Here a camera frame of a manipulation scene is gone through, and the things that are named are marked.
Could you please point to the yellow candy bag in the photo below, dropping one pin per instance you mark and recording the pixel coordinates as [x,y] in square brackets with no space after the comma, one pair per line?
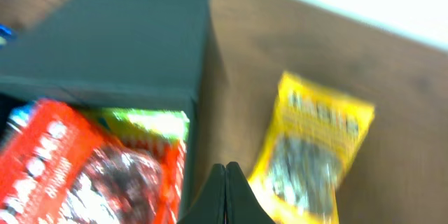
[314,135]

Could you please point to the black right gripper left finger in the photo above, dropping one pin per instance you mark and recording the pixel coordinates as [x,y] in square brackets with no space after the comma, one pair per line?
[209,207]

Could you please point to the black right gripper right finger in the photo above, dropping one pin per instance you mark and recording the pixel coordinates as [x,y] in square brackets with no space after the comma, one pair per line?
[242,207]

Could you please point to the red candy bag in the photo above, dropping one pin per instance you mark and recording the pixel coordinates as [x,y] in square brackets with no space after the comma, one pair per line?
[61,167]

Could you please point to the green Haribo gummy bag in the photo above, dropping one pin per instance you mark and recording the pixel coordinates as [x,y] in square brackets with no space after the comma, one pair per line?
[133,125]

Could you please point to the dark green open gift box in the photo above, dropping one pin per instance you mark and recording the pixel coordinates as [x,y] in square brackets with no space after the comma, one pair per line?
[140,54]

